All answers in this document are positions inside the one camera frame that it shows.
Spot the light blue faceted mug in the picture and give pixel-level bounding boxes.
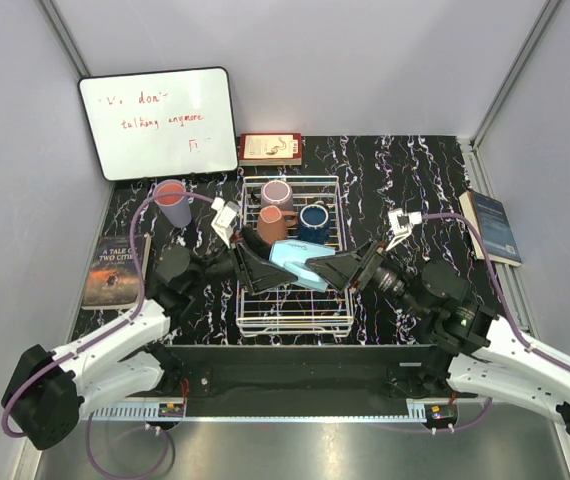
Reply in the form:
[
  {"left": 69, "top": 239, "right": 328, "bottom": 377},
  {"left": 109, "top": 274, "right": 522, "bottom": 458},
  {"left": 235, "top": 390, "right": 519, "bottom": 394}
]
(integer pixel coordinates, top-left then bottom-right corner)
[{"left": 269, "top": 239, "right": 336, "bottom": 292}]

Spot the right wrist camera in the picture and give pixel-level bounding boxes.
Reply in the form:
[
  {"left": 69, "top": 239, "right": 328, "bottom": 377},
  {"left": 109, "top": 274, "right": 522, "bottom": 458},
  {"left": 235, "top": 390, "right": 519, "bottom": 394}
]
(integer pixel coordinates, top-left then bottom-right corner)
[{"left": 386, "top": 208, "right": 422, "bottom": 251}]

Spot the white dry-erase board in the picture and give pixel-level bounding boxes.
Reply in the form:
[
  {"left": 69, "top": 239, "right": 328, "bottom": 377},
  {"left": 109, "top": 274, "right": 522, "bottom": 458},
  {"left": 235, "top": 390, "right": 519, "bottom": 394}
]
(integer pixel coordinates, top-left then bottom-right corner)
[{"left": 78, "top": 67, "right": 238, "bottom": 181}]

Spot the A Tale of Two Cities book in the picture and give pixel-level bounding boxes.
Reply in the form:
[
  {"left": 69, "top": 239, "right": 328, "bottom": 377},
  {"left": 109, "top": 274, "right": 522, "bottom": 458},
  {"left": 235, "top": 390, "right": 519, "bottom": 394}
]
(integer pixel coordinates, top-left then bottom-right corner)
[{"left": 81, "top": 235, "right": 140, "bottom": 311}]

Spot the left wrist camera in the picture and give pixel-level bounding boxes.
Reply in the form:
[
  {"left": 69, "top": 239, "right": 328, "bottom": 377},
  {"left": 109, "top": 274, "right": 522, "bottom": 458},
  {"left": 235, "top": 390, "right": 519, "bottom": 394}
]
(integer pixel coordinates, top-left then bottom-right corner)
[{"left": 211, "top": 197, "right": 241, "bottom": 247}]

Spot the red book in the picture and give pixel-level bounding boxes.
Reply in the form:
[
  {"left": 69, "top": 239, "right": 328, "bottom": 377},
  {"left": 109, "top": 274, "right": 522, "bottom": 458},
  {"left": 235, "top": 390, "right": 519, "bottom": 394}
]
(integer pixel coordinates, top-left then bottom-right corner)
[{"left": 239, "top": 133, "right": 303, "bottom": 166}]

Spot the salmon square mug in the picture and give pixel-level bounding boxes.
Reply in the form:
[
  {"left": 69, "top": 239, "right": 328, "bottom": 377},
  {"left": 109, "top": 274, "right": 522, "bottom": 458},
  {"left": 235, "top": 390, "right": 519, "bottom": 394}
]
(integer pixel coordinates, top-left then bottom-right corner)
[{"left": 256, "top": 205, "right": 298, "bottom": 245}]

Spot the lavender tumbler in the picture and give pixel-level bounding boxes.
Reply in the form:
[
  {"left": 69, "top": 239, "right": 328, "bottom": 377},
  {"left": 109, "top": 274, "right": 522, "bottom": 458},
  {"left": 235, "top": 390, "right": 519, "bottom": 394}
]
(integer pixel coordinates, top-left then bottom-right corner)
[{"left": 153, "top": 190, "right": 192, "bottom": 228}]

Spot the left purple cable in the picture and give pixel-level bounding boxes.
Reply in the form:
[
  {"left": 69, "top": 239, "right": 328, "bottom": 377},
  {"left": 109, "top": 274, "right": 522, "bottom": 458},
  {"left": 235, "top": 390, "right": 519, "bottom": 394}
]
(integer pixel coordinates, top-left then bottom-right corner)
[{"left": 0, "top": 193, "right": 221, "bottom": 479}]

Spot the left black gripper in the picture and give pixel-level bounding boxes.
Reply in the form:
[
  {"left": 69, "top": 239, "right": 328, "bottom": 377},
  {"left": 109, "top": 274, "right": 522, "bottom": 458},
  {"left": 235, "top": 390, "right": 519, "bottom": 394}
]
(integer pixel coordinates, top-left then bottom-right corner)
[{"left": 186, "top": 226, "right": 299, "bottom": 297}]

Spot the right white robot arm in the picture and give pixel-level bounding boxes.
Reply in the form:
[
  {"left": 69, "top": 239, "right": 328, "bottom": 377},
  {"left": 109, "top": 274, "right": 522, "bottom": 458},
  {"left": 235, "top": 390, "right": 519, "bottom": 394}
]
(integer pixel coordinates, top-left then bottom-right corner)
[{"left": 305, "top": 243, "right": 570, "bottom": 436}]

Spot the blue book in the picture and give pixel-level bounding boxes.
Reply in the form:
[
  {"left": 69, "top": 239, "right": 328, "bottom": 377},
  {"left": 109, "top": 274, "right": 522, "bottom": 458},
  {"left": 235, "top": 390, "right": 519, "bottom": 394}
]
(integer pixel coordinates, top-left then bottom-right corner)
[{"left": 459, "top": 190, "right": 522, "bottom": 267}]

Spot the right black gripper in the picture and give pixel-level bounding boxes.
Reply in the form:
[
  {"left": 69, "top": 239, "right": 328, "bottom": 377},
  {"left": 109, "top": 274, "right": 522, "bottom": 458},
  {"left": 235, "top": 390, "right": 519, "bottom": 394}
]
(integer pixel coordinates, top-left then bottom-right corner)
[{"left": 303, "top": 235, "right": 428, "bottom": 321}]

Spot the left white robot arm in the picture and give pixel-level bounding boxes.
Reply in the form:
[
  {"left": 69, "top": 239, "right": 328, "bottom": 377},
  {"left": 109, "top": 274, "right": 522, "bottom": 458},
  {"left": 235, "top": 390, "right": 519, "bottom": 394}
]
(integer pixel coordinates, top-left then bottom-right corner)
[{"left": 1, "top": 227, "right": 295, "bottom": 451}]

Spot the dark blue mug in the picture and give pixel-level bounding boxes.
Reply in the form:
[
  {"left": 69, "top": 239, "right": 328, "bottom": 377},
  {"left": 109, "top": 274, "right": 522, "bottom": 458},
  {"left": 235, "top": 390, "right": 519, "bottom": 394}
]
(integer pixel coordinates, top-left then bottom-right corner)
[{"left": 298, "top": 203, "right": 331, "bottom": 244}]

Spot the white wire dish rack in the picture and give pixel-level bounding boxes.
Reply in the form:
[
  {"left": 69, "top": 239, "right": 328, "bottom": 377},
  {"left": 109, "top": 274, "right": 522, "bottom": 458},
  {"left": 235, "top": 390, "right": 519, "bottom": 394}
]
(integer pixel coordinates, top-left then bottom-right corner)
[{"left": 236, "top": 175, "right": 354, "bottom": 338}]

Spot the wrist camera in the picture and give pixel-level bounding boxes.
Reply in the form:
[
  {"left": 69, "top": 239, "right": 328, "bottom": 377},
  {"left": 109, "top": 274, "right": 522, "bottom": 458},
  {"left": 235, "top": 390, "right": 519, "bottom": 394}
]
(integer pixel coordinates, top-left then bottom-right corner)
[
  {"left": 211, "top": 197, "right": 241, "bottom": 247},
  {"left": 386, "top": 208, "right": 422, "bottom": 251}
]

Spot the coral pink tumbler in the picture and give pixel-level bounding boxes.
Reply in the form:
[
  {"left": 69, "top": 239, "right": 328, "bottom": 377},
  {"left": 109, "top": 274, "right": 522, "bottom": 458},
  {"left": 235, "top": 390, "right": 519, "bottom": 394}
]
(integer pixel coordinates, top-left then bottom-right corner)
[{"left": 154, "top": 180, "right": 185, "bottom": 206}]

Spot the mauve mug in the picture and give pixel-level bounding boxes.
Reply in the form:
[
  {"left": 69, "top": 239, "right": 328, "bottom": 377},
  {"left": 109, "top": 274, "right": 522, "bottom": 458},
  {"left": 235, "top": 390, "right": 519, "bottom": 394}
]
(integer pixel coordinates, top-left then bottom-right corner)
[{"left": 260, "top": 179, "right": 293, "bottom": 211}]

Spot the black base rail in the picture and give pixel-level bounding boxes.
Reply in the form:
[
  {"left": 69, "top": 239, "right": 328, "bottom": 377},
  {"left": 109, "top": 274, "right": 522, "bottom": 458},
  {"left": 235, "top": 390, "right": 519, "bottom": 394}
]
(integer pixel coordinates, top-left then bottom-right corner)
[{"left": 168, "top": 345, "right": 452, "bottom": 421}]

